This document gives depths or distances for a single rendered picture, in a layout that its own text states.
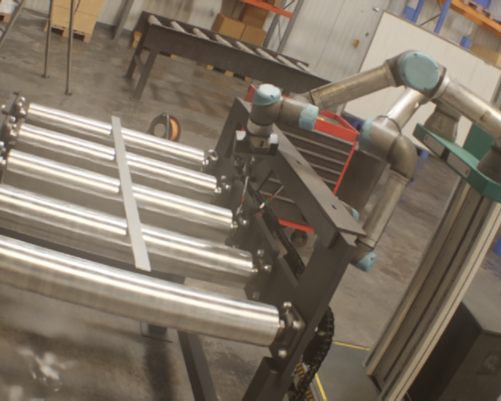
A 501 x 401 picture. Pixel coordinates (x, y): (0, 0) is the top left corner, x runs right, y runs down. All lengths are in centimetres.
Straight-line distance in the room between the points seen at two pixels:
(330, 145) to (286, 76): 312
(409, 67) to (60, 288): 113
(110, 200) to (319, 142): 256
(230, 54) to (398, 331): 499
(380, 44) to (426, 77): 477
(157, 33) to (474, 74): 344
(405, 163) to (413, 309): 73
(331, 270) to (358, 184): 430
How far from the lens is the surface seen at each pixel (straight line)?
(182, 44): 708
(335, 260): 158
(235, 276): 186
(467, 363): 252
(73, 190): 202
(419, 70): 186
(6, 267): 148
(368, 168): 582
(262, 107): 189
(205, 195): 238
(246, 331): 160
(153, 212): 206
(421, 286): 266
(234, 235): 218
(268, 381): 174
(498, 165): 211
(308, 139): 435
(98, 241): 176
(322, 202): 173
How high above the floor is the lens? 163
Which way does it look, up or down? 18 degrees down
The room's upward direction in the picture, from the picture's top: 23 degrees clockwise
